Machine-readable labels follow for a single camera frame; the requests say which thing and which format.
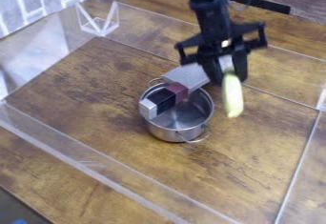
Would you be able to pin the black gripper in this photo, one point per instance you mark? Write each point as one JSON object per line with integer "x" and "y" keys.
{"x": 221, "y": 37}

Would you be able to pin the clear acrylic enclosure wall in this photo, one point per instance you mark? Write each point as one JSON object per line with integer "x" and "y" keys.
{"x": 256, "y": 171}

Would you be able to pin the black strip on table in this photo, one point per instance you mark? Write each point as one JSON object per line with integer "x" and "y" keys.
{"x": 241, "y": 5}

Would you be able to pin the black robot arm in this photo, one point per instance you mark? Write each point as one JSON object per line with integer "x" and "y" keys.
{"x": 221, "y": 38}

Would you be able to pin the silver metal pot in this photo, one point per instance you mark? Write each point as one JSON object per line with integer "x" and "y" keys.
{"x": 184, "y": 122}

